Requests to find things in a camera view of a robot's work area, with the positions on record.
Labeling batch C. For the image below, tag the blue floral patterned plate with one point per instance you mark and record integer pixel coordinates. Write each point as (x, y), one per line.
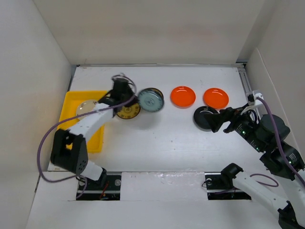
(151, 99)

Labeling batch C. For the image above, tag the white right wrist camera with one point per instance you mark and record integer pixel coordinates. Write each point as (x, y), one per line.
(254, 98)

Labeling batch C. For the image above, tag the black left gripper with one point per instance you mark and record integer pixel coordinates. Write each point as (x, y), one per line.
(133, 101)

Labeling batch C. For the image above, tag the orange plate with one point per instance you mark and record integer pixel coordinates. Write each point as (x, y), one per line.
(182, 96)
(216, 98)

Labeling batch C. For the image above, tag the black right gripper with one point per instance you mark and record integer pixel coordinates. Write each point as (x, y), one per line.
(215, 120)

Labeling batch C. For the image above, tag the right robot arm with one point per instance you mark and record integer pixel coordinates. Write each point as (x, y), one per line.
(267, 136)

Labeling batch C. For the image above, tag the yellow brown patterned plate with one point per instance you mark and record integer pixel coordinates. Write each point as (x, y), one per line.
(131, 112)

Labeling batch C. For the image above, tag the black glossy plate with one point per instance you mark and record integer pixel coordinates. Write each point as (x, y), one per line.
(199, 119)

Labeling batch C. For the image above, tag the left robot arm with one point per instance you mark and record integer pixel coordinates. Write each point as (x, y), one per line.
(69, 150)

